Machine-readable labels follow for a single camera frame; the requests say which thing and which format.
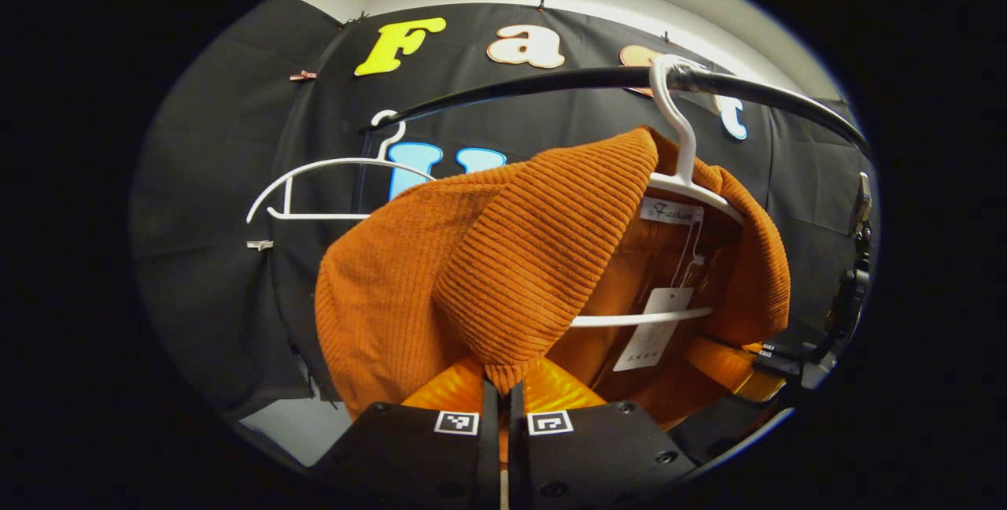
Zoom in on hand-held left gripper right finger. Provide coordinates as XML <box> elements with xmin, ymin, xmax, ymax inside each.
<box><xmin>507</xmin><ymin>357</ymin><xmax>701</xmax><ymax>510</ymax></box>

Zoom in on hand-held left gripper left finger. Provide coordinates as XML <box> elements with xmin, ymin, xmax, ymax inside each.
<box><xmin>311</xmin><ymin>355</ymin><xmax>501</xmax><ymax>510</ymax></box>

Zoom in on orange ribbed jacket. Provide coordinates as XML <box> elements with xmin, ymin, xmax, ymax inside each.
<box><xmin>315</xmin><ymin>126</ymin><xmax>791</xmax><ymax>428</ymax></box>

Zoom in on white jacket hanger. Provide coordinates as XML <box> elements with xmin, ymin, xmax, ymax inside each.
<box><xmin>570</xmin><ymin>54</ymin><xmax>747</xmax><ymax>330</ymax></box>

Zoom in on white empty clothes hanger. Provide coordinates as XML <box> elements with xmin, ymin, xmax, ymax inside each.
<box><xmin>245</xmin><ymin>109</ymin><xmax>437</xmax><ymax>225</ymax></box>

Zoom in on black clothes rack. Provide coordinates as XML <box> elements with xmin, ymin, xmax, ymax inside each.
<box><xmin>358</xmin><ymin>65</ymin><xmax>872</xmax><ymax>216</ymax></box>

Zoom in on black backdrop cloth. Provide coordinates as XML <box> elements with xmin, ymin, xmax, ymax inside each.
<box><xmin>130</xmin><ymin>0</ymin><xmax>878</xmax><ymax>420</ymax></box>

